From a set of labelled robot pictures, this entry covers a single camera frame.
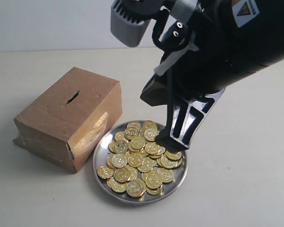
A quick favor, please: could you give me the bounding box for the round steel plate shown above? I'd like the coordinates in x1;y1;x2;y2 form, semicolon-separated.
92;122;187;205

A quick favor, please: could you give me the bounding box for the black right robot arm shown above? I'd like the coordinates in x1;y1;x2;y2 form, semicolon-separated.
140;0;284;153

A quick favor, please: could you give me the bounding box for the gold coin front right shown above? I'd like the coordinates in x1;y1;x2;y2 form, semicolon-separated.
157;167;175;183

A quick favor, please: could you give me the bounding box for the gold coin far left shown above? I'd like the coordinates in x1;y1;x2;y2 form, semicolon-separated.
97;166;114;179

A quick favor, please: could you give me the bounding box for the brown cardboard slotted box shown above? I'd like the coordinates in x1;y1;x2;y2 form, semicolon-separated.
14;67;122;174

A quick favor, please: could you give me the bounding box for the gold coin front centre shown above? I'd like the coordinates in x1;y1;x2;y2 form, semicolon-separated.
126;179;146;198

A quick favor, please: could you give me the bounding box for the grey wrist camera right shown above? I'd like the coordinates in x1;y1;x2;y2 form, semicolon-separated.
110;0;164;48

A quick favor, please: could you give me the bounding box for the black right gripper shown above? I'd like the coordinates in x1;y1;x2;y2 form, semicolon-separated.
140;0;251;153

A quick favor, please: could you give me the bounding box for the gold coin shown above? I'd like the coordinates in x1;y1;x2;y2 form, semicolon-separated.
97;166;114;179
126;179;146;198
157;167;175;183

